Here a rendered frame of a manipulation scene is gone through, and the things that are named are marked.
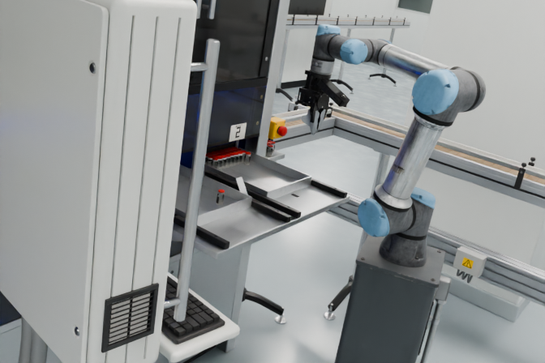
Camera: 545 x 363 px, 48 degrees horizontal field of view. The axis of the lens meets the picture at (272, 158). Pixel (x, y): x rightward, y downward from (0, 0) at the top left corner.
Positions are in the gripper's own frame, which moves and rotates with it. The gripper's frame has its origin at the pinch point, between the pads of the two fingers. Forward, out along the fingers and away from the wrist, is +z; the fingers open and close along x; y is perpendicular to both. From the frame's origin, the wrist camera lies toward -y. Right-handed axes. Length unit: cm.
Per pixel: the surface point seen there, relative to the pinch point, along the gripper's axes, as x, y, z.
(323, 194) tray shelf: -2.7, -6.4, 21.6
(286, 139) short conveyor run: -42, 39, 21
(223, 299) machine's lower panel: 1, 28, 80
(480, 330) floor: -120, -46, 110
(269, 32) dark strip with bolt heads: -3.4, 27.9, -27.8
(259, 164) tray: -4.8, 24.5, 21.3
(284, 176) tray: -3.9, 11.9, 21.3
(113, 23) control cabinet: 109, -25, -41
